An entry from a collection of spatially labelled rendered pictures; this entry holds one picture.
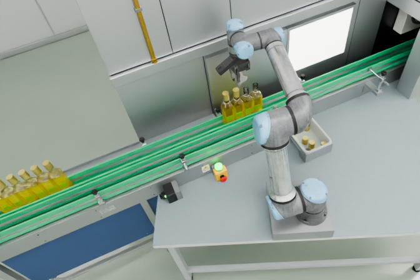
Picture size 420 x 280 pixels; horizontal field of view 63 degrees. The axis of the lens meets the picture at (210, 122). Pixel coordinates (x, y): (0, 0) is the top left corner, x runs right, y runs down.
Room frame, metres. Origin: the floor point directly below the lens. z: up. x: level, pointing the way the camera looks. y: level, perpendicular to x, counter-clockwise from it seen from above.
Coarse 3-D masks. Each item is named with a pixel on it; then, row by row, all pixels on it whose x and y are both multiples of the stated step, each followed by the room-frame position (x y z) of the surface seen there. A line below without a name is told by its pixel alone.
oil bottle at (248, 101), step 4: (244, 96) 1.29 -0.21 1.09; (248, 96) 1.29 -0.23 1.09; (244, 100) 1.28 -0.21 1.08; (248, 100) 1.28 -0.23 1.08; (252, 100) 1.28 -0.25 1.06; (244, 104) 1.27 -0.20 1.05; (248, 104) 1.28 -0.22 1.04; (252, 104) 1.28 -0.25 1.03; (244, 108) 1.27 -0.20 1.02; (248, 108) 1.28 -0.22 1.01; (252, 108) 1.28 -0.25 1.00; (244, 112) 1.27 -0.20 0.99; (248, 112) 1.28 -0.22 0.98; (252, 112) 1.28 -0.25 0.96
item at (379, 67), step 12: (384, 60) 1.50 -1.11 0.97; (396, 60) 1.52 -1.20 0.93; (360, 72) 1.45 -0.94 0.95; (324, 84) 1.39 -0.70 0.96; (336, 84) 1.41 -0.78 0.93; (312, 96) 1.37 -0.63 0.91; (264, 108) 1.30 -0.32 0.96; (240, 120) 1.25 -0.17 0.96; (204, 132) 1.20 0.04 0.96; (180, 144) 1.16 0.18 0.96; (120, 168) 1.08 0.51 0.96; (60, 192) 1.00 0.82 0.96; (0, 216) 0.92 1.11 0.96
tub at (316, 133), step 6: (312, 120) 1.25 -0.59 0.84; (312, 126) 1.23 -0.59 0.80; (318, 126) 1.19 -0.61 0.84; (306, 132) 1.22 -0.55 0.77; (312, 132) 1.21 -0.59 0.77; (318, 132) 1.18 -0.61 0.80; (324, 132) 1.14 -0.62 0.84; (294, 138) 1.14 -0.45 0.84; (300, 138) 1.19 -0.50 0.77; (312, 138) 1.17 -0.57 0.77; (318, 138) 1.16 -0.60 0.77; (324, 138) 1.12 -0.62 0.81; (330, 138) 1.10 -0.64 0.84; (300, 144) 1.09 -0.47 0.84; (306, 144) 1.13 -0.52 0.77; (318, 144) 1.12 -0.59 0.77; (324, 144) 1.06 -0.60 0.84; (312, 150) 1.04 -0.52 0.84
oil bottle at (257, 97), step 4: (252, 92) 1.31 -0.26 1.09; (256, 92) 1.31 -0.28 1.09; (260, 92) 1.31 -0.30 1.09; (252, 96) 1.30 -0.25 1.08; (256, 96) 1.29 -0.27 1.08; (260, 96) 1.30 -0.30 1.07; (256, 100) 1.29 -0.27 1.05; (260, 100) 1.30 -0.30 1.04; (256, 104) 1.29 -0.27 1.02; (260, 104) 1.30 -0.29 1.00; (256, 108) 1.29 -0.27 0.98; (260, 108) 1.30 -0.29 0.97
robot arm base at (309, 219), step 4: (324, 208) 0.67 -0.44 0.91; (304, 212) 0.67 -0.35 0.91; (308, 212) 0.66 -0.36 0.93; (320, 212) 0.65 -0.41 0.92; (324, 212) 0.67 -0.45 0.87; (296, 216) 0.69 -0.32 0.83; (300, 216) 0.68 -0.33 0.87; (304, 216) 0.67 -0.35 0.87; (308, 216) 0.66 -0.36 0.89; (312, 216) 0.65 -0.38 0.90; (316, 216) 0.65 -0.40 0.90; (320, 216) 0.65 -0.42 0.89; (324, 216) 0.66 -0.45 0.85; (300, 220) 0.67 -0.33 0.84; (304, 220) 0.66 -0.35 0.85; (308, 220) 0.65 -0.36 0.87; (312, 220) 0.64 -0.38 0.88; (316, 220) 0.64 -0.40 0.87; (320, 220) 0.64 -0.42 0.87; (308, 224) 0.64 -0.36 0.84; (312, 224) 0.63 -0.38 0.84; (316, 224) 0.63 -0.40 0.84
